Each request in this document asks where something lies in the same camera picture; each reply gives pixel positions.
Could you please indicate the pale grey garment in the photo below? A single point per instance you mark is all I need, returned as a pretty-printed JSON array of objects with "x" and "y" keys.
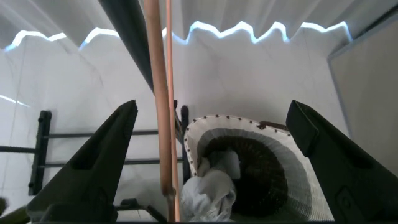
[{"x": 211, "y": 193}]

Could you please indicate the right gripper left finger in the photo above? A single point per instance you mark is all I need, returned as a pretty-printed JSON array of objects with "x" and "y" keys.
[{"x": 93, "y": 180}]

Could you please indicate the white laundry basket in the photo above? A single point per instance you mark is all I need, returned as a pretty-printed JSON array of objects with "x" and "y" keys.
[{"x": 295, "y": 174}]

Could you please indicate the white curtain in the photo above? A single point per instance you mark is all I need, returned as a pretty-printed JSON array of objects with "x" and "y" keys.
[{"x": 248, "y": 12}]

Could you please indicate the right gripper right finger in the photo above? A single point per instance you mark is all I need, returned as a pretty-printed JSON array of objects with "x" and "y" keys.
[{"x": 351, "y": 180}]

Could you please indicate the black clothes rack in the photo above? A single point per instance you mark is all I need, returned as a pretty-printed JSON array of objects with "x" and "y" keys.
[{"x": 130, "y": 37}]

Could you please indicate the pink clothes hanger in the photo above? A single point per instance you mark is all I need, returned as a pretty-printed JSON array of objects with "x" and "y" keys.
[{"x": 158, "y": 93}]

